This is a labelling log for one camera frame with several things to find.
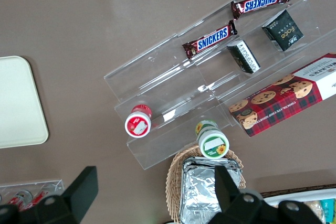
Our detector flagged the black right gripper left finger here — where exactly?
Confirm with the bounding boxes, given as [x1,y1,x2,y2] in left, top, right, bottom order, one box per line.
[34,166,99,224]

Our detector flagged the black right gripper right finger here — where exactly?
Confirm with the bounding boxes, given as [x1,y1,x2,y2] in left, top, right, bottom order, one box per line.
[212,165,266,224]

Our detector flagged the light wicker basket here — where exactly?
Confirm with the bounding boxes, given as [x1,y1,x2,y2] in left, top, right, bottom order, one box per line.
[165,145,247,224]

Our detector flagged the cream plastic tray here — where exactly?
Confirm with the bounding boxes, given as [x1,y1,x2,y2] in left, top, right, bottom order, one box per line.
[0,55,49,149]

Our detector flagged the clear acrylic bottle rack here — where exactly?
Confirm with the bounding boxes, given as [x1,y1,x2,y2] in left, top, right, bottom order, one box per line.
[0,179,65,209]

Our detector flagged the red Coca-Cola bottle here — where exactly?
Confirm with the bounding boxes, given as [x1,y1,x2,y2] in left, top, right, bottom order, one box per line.
[14,189,34,205]
[33,191,50,204]

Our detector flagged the stack of foil containers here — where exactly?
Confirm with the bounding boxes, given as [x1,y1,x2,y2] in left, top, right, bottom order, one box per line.
[180,155,242,224]

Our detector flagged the white rectangular snack bin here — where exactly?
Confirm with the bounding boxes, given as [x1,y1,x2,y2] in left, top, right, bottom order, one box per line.
[261,183,336,224]

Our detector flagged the green lidded yogurt cup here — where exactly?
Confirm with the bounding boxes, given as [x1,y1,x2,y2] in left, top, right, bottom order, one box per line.
[194,120,230,159]

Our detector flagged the rice cracker snack bag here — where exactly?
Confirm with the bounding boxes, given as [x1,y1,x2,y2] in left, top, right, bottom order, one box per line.
[306,199,324,224]

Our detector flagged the red lidded yogurt cup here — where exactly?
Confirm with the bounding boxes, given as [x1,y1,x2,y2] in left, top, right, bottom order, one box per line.
[124,104,154,138]

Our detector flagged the teal snack pack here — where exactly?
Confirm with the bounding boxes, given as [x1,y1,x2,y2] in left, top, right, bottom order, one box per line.
[320,198,336,222]

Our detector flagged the red tartan Walkers cookie box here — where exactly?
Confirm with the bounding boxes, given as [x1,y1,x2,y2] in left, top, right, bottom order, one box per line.
[228,52,336,138]

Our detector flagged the clear acrylic tiered stand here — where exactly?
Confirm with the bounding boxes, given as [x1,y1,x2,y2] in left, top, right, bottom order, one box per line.
[103,0,336,171]

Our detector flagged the small black tea box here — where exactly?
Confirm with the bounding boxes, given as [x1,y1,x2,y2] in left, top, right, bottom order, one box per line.
[226,39,261,74]
[261,8,305,52]

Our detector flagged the Snickers chocolate bar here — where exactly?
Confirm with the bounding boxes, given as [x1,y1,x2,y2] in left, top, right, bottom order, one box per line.
[182,20,238,60]
[230,0,292,20]

